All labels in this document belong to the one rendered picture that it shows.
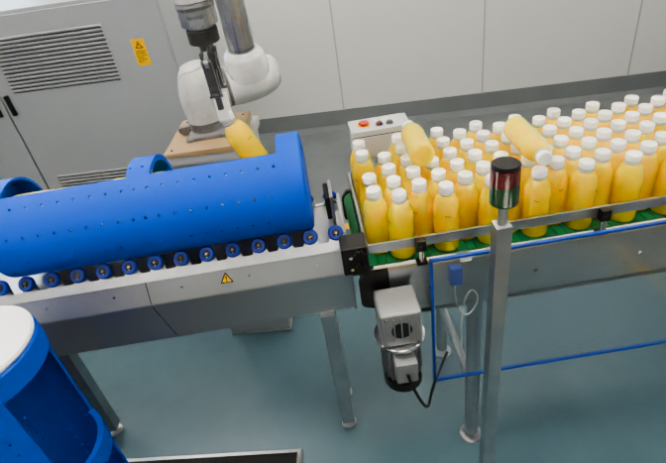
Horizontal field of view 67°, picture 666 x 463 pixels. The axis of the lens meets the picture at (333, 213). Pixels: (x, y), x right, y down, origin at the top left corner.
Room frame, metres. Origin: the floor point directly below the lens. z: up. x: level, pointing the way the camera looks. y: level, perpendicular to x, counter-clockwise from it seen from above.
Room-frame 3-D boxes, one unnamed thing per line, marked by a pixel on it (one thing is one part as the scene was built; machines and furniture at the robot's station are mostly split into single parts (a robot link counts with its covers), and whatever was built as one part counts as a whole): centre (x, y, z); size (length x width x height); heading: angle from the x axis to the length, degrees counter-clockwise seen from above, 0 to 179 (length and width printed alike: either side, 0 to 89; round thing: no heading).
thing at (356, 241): (1.07, -0.04, 0.95); 0.10 x 0.07 x 0.10; 0
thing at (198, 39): (1.27, 0.24, 1.51); 0.08 x 0.07 x 0.09; 0
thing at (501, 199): (0.91, -0.38, 1.18); 0.06 x 0.06 x 0.05
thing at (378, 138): (1.56, -0.20, 1.05); 0.20 x 0.10 x 0.10; 90
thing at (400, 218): (1.10, -0.18, 0.99); 0.07 x 0.07 x 0.19
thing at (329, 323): (1.19, 0.07, 0.31); 0.06 x 0.06 x 0.63; 0
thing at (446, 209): (1.10, -0.30, 0.99); 0.07 x 0.07 x 0.19
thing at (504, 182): (0.91, -0.38, 1.23); 0.06 x 0.06 x 0.04
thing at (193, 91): (1.90, 0.42, 1.19); 0.18 x 0.16 x 0.22; 105
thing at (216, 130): (1.91, 0.45, 1.05); 0.22 x 0.18 x 0.06; 86
